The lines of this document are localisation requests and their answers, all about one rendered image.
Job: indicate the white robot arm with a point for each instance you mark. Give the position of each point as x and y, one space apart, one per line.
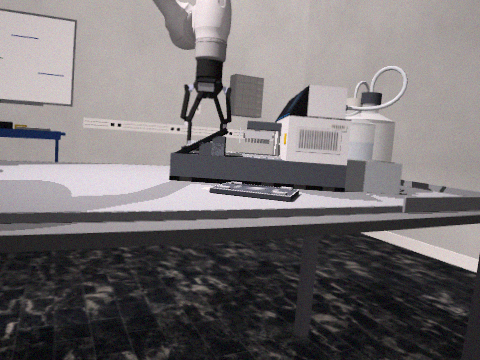
205 29

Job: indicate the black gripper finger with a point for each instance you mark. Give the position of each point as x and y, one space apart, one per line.
188 89
227 92

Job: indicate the white plastic bottle with cream cap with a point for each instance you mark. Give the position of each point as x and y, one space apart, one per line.
353 102

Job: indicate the white plastic bottle with black cap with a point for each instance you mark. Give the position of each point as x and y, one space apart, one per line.
371 135

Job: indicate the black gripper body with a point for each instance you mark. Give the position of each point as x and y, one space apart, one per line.
209 68

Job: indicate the white flexible hose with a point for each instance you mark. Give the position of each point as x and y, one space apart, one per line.
405 81

